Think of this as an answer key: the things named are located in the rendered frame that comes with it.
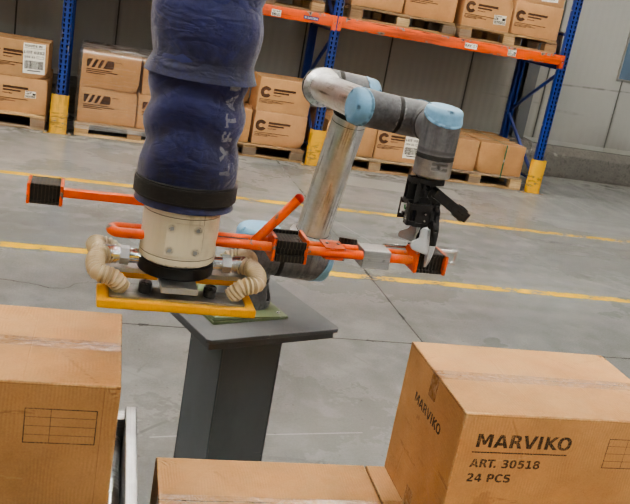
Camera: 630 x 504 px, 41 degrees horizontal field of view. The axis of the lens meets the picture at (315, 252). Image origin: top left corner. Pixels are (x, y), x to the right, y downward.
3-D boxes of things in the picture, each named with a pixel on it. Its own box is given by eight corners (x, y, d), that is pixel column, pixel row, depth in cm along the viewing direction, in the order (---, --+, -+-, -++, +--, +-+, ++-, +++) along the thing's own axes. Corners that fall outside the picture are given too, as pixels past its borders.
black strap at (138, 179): (135, 203, 174) (137, 184, 173) (130, 175, 195) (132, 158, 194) (242, 214, 180) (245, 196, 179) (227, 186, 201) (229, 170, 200)
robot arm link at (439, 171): (445, 156, 205) (460, 165, 196) (440, 175, 206) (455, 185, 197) (410, 151, 202) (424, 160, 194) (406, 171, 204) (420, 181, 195)
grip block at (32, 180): (25, 203, 201) (26, 182, 200) (27, 193, 209) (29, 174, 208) (62, 207, 203) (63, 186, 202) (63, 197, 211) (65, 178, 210)
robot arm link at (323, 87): (298, 60, 260) (361, 82, 197) (336, 68, 264) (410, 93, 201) (289, 97, 263) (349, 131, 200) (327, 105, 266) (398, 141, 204)
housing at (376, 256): (361, 268, 200) (364, 250, 199) (353, 259, 206) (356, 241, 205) (388, 271, 202) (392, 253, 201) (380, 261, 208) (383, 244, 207)
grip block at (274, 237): (271, 263, 192) (275, 238, 191) (263, 249, 201) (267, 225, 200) (306, 266, 195) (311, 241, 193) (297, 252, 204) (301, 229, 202)
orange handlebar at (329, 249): (54, 235, 180) (55, 219, 179) (59, 197, 208) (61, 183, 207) (450, 272, 206) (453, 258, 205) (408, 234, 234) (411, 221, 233)
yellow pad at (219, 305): (95, 308, 176) (98, 285, 174) (95, 290, 185) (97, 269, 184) (255, 319, 185) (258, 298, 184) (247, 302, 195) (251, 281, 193)
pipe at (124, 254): (97, 288, 177) (100, 262, 175) (97, 249, 200) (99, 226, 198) (256, 300, 186) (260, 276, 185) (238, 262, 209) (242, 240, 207)
